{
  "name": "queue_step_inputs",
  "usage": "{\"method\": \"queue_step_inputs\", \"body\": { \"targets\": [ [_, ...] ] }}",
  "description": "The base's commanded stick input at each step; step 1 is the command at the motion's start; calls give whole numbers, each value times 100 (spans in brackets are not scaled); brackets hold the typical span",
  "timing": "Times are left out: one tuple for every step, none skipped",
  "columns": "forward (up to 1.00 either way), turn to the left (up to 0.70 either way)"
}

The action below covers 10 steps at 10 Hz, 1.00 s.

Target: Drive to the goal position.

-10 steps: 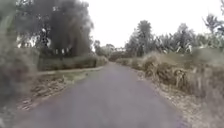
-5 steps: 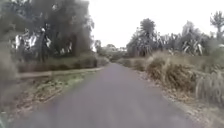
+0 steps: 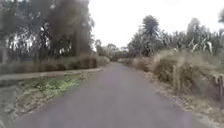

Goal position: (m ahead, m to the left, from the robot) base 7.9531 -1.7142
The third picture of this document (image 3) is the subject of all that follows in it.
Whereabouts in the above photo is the grey asphalt road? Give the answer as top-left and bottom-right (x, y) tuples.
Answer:
(13, 62), (214, 128)

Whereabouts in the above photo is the low dry hedge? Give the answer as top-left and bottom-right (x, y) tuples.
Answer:
(0, 54), (111, 76)

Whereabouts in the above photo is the row of trees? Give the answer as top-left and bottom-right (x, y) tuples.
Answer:
(94, 7), (224, 62)

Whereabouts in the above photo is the group of tall dark trees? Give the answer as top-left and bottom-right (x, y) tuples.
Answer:
(0, 0), (96, 63)

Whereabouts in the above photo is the pale side path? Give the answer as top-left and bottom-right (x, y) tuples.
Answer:
(0, 67), (104, 82)

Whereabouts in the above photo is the dry bushy bank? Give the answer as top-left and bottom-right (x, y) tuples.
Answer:
(117, 48), (224, 104)

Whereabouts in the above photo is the weedy grass verge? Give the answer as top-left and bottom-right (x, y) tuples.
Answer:
(0, 70), (95, 128)

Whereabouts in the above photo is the dry grass verge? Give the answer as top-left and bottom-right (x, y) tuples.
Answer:
(133, 66), (224, 128)

